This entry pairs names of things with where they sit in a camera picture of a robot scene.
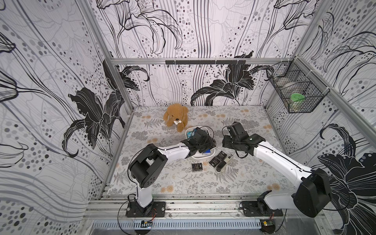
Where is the black long tissue pack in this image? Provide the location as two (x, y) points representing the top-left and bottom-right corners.
(209, 151), (227, 168)

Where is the black square tissue pack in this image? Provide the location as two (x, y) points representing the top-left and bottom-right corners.
(192, 163), (203, 172)

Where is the grey black stapler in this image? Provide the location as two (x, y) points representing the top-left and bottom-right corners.
(216, 155), (233, 172)

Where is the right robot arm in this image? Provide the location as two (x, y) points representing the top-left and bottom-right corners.
(222, 122), (333, 218)

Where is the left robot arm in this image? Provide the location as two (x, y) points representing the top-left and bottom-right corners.
(127, 126), (216, 209)

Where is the white plastic storage box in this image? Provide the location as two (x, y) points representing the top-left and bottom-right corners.
(185, 125), (217, 160)

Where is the brown teddy bear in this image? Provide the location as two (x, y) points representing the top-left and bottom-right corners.
(163, 103), (189, 133)

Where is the green lidded cup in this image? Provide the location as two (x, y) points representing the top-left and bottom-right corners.
(289, 93), (306, 113)

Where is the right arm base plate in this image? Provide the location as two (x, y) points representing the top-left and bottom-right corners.
(239, 201), (284, 218)

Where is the black wire basket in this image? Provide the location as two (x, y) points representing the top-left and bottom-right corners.
(266, 61), (330, 114)

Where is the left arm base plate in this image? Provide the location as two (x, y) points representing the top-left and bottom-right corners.
(126, 201), (166, 218)

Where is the white slotted cable duct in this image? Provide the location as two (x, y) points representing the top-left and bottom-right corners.
(93, 219), (261, 230)

